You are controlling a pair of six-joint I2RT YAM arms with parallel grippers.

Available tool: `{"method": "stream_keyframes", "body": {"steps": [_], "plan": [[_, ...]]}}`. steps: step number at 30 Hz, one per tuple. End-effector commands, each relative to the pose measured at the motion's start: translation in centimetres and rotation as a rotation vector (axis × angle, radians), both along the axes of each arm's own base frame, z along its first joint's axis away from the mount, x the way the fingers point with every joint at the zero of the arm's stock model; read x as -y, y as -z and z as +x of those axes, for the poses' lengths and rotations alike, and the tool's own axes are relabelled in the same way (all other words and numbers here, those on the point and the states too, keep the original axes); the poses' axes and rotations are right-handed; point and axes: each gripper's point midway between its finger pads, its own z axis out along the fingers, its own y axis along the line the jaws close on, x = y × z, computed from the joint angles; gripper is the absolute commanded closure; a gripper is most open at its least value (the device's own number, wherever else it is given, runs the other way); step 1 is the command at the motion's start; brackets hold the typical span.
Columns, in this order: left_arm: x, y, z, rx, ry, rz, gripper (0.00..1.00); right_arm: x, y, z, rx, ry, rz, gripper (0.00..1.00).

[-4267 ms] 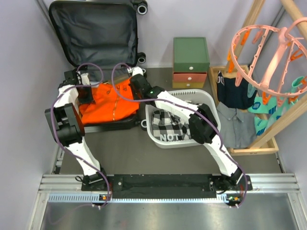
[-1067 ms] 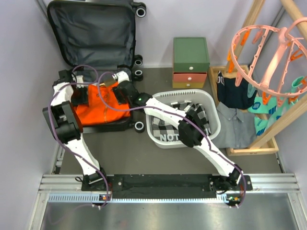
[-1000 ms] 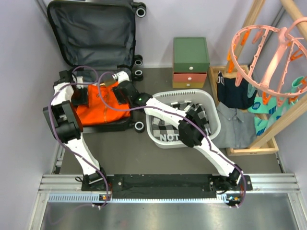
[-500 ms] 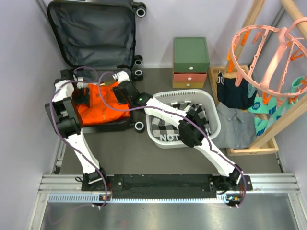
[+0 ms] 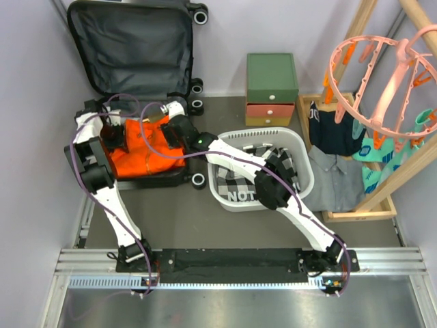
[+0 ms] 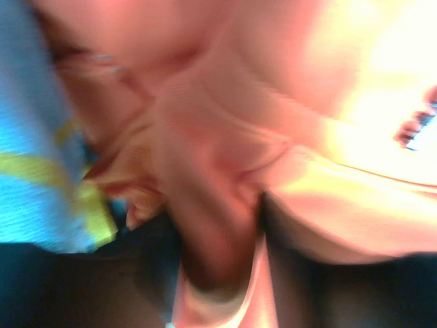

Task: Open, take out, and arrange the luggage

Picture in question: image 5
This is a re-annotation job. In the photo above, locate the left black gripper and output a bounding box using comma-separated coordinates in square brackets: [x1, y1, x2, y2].
[100, 123, 130, 155]

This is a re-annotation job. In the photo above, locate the orange garment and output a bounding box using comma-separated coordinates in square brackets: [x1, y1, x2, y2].
[110, 117, 185, 180]

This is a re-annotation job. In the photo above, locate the black white plaid shirt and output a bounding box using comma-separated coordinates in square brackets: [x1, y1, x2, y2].
[216, 143, 301, 202]

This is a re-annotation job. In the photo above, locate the black and white suitcase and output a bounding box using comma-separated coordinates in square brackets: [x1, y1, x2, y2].
[66, 0, 209, 191]

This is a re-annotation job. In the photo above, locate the white plastic basin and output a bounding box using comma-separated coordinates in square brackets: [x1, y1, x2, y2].
[208, 126, 315, 212]

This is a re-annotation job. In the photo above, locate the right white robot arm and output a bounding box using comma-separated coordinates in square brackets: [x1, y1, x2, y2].
[161, 115, 351, 271]

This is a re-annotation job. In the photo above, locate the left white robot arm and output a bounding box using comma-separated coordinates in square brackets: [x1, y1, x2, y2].
[64, 100, 155, 271]

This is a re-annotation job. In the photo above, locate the brown glass bottle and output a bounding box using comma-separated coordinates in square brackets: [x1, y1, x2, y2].
[141, 107, 168, 123]

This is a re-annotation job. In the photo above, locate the small colourful drawer cabinet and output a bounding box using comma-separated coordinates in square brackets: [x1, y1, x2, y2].
[245, 53, 299, 126]

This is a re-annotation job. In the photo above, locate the dark navy garment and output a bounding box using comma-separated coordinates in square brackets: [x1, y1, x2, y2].
[308, 101, 366, 156]

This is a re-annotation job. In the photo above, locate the grey button shirt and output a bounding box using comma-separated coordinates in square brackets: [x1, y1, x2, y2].
[303, 146, 365, 213]

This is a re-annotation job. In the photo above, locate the pink round clip hanger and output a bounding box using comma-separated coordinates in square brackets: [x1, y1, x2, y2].
[324, 25, 436, 150]

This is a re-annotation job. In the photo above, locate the teal patterned sock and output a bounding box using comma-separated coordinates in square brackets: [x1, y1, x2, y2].
[351, 108, 437, 194]

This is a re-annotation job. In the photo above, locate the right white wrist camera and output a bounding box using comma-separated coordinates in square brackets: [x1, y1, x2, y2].
[160, 101, 186, 120]

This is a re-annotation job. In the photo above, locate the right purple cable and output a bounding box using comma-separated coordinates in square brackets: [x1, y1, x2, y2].
[139, 102, 351, 297]

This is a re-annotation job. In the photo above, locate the purple cable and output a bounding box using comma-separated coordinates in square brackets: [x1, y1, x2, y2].
[70, 94, 161, 297]
[139, 102, 351, 297]

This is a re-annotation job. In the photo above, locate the aluminium frame rail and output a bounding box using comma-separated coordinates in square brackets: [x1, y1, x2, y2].
[41, 186, 436, 327]

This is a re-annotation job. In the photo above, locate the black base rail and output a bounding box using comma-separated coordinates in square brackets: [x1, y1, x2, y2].
[115, 246, 360, 284]

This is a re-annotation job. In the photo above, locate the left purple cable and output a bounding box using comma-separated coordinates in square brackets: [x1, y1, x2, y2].
[70, 94, 161, 297]

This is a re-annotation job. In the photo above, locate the wooden drying rack frame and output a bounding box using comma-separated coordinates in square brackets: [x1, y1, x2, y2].
[296, 0, 436, 223]

